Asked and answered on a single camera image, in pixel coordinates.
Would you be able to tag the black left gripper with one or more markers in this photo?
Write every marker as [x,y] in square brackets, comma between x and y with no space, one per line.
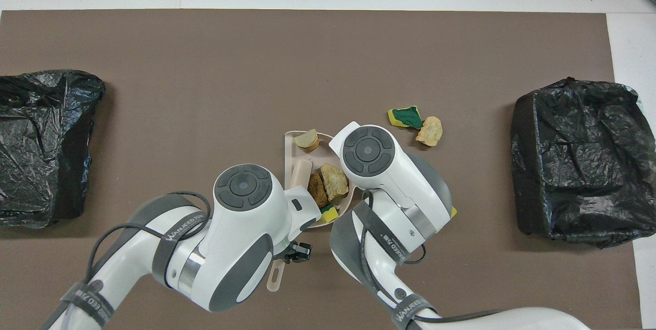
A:
[284,254]

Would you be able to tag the small yellow green sponge scrap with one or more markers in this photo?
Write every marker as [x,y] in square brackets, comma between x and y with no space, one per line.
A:
[330,213]

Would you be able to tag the brown sponge lump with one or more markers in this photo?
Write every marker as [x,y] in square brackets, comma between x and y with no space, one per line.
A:
[318,190]

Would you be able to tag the large beige sponge chunk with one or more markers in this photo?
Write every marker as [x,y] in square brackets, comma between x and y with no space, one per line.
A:
[335,181]

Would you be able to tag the beige plastic hand brush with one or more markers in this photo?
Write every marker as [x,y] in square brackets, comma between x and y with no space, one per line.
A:
[301,173]

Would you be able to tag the beige plastic dustpan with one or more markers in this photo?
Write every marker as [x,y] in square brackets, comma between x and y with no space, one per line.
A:
[318,158]

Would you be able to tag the green yellow sponge piece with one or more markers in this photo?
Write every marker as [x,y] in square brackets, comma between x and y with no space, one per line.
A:
[407,116]

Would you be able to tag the rounded beige sponge scrap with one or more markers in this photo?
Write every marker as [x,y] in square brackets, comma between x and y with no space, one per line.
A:
[429,131]

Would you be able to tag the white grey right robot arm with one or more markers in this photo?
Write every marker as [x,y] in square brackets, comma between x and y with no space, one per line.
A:
[389,181]

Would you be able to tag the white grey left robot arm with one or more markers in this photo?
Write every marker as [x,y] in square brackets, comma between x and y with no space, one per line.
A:
[241,232]

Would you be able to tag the bin with crumpled black bag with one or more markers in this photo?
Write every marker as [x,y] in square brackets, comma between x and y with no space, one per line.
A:
[579,166]

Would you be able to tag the bin with smooth black bag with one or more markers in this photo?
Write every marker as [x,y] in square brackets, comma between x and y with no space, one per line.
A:
[46,115]

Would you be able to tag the brown table mat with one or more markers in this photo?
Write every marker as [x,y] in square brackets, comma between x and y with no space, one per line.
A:
[205,63]

